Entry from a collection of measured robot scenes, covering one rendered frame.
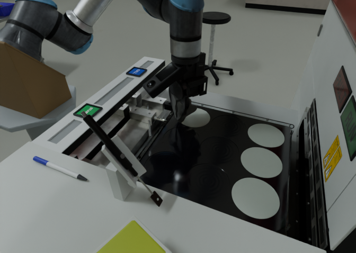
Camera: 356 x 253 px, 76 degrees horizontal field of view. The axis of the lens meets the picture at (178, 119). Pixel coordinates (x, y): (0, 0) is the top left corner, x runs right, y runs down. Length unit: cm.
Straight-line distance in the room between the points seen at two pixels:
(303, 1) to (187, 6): 596
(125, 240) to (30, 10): 83
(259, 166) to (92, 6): 79
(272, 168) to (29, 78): 79
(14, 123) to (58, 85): 20
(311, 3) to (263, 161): 595
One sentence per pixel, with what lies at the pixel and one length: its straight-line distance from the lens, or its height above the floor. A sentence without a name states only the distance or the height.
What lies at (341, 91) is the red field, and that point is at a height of 110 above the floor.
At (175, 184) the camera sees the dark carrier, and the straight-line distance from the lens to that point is 54.
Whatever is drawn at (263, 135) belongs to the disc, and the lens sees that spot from 69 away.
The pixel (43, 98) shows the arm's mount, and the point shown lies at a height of 88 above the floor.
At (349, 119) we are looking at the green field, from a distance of 48.
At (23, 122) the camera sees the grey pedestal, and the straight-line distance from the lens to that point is 99.
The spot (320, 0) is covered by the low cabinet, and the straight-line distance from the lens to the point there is 645.
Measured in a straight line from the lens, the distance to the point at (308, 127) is 70.
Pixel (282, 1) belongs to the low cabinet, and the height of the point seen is 21.
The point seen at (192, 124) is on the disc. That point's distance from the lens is 69.
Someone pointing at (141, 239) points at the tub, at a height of 103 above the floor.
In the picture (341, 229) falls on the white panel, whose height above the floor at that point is 102.
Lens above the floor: 134
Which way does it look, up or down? 38 degrees down
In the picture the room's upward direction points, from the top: straight up
